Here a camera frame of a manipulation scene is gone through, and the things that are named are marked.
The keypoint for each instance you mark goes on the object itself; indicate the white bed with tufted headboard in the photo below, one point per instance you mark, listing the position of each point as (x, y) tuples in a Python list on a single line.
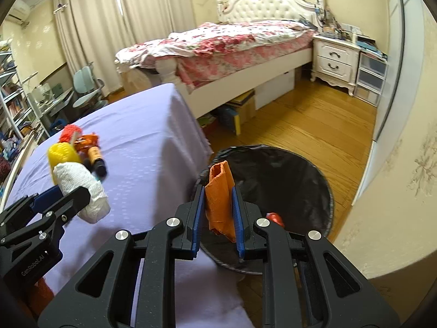
[(273, 71)]

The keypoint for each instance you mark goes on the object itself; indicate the pink floral duvet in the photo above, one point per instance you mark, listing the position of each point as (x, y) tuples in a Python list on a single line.
[(222, 39)]

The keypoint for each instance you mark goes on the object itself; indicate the green printed box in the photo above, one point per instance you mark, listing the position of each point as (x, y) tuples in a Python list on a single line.
[(208, 122)]

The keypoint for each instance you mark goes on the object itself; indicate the small orange candy wrapper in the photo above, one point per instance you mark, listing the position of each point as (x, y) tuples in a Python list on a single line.
[(87, 140)]

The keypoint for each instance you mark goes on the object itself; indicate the pink floral bed sheet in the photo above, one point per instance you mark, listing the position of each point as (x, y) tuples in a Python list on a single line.
[(245, 59)]

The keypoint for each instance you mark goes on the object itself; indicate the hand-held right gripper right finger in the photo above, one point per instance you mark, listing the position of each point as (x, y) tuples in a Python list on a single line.
[(238, 227)]

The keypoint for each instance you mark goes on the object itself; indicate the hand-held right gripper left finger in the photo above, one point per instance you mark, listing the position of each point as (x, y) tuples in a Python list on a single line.
[(196, 227)]

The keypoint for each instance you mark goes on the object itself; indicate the white wardrobe sliding door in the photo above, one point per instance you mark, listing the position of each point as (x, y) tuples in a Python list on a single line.
[(392, 75)]

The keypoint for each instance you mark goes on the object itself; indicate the black bag lined trash bin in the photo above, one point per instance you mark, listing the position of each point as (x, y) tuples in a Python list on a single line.
[(290, 184)]

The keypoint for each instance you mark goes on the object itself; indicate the small red object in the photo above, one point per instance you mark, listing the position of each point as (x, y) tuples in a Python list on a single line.
[(275, 219)]

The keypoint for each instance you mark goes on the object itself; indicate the study desk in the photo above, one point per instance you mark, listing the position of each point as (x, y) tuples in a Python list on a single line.
[(51, 102)]

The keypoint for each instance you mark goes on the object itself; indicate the white nightstand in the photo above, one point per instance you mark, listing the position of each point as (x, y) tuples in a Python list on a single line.
[(333, 59)]

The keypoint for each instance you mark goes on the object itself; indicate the blue book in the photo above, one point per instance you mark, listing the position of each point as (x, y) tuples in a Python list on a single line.
[(368, 43)]

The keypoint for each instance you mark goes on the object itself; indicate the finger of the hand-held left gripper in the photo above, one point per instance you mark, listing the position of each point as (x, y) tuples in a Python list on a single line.
[(71, 203), (46, 198)]

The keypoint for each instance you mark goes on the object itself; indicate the small brown bottle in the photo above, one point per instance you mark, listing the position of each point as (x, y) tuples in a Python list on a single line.
[(95, 160)]

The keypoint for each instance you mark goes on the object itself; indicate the cardboard box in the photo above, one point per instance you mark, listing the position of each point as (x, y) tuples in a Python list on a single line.
[(240, 109)]

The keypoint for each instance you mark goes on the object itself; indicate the pile of small bottles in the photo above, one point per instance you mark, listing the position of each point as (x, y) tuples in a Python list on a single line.
[(333, 24)]

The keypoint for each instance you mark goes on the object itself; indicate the white air conditioner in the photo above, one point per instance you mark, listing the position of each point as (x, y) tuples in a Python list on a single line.
[(18, 12)]

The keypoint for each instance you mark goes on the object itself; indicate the red spiky ball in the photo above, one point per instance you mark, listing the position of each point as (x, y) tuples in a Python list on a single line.
[(70, 132)]

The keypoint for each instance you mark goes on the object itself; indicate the purple tablecloth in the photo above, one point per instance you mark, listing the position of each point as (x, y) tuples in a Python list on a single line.
[(136, 143)]

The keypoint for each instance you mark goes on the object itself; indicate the beige curtain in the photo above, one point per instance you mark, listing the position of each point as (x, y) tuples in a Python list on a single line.
[(153, 3), (85, 34)]

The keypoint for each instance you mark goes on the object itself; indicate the white storage box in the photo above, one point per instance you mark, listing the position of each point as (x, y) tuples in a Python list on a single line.
[(275, 90)]

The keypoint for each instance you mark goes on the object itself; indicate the white paper towel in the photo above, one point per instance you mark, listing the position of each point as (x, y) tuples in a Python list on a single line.
[(88, 191)]

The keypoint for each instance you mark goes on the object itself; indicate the clear plastic drawer unit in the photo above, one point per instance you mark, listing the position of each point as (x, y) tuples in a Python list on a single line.
[(370, 78)]

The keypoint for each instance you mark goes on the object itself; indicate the white bookshelf with books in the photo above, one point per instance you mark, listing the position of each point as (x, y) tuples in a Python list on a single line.
[(13, 109)]

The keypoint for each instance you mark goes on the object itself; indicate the yellow spiky ball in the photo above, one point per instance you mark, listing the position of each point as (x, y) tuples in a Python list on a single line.
[(61, 153)]

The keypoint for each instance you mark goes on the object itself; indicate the light blue desk chair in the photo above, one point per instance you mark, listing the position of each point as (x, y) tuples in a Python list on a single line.
[(87, 88)]

